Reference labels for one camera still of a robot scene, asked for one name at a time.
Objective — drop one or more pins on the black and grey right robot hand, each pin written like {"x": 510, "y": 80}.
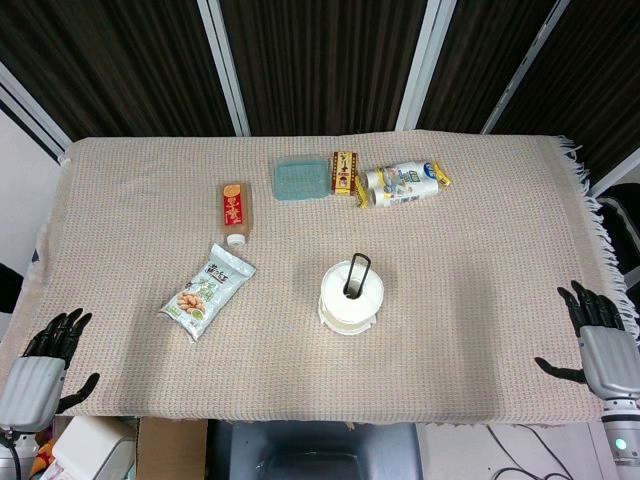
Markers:
{"x": 612, "y": 357}

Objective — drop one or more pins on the black and grey left robot hand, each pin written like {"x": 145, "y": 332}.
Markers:
{"x": 32, "y": 387}

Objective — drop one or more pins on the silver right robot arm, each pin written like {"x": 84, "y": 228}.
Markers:
{"x": 620, "y": 425}

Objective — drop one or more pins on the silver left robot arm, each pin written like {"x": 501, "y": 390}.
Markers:
{"x": 4, "y": 457}

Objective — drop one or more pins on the dark robot base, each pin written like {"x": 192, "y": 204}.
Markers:
{"x": 310, "y": 450}

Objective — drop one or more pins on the beige woven tablecloth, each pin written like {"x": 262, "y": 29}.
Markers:
{"x": 440, "y": 310}

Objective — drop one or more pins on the orange plush toy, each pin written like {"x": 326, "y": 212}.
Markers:
{"x": 42, "y": 452}

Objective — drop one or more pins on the white plastic appliance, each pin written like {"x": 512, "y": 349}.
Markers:
{"x": 92, "y": 447}

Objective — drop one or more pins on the black chair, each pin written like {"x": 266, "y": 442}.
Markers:
{"x": 622, "y": 220}

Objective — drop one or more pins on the brown cardboard box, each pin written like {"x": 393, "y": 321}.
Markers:
{"x": 170, "y": 450}

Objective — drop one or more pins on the white peanut snack bag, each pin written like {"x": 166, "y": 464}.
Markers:
{"x": 205, "y": 295}

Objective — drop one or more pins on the amber drink bottle red label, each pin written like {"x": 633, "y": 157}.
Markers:
{"x": 236, "y": 207}

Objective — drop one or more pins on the white trash bag roll pack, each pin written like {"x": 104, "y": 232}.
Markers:
{"x": 400, "y": 185}

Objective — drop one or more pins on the red and yellow small box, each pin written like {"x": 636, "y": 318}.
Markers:
{"x": 343, "y": 172}

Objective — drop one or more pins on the teal plastic lidded container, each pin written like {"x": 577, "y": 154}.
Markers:
{"x": 300, "y": 179}

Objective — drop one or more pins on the white metal frame post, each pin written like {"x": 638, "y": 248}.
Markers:
{"x": 225, "y": 65}
{"x": 525, "y": 65}
{"x": 419, "y": 65}
{"x": 30, "y": 115}

